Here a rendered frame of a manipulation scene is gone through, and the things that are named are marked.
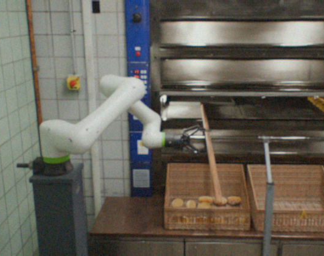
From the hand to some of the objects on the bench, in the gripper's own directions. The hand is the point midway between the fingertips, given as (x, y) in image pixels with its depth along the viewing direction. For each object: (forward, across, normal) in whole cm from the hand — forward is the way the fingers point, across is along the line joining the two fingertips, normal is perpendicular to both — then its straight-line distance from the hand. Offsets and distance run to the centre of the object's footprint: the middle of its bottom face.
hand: (208, 140), depth 242 cm
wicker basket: (+59, +62, -26) cm, 89 cm away
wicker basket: (0, +62, -27) cm, 68 cm away
